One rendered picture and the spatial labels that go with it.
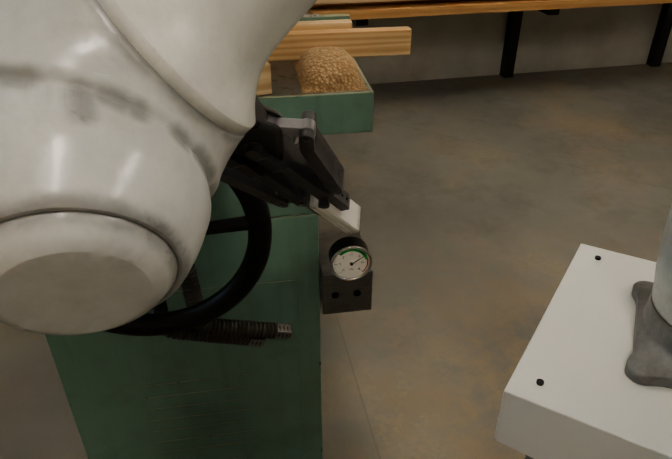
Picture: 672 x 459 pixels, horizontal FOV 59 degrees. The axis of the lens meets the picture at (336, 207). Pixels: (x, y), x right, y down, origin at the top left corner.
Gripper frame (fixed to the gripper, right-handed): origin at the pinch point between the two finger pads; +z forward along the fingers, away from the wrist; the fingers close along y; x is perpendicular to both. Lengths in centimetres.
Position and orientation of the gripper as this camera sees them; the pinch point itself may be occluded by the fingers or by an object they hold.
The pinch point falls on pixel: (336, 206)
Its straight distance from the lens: 59.1
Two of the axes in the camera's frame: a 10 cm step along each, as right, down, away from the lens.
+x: -0.7, 8.9, -4.4
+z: 5.5, 4.1, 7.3
